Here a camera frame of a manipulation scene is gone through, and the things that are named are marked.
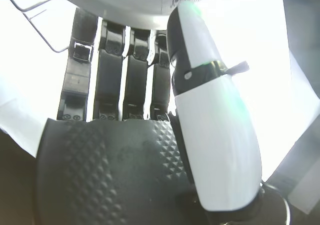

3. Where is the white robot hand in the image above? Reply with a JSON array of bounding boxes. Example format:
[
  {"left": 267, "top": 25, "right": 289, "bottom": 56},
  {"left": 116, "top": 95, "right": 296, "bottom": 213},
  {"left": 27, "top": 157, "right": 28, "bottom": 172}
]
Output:
[{"left": 34, "top": 1, "right": 266, "bottom": 225}]

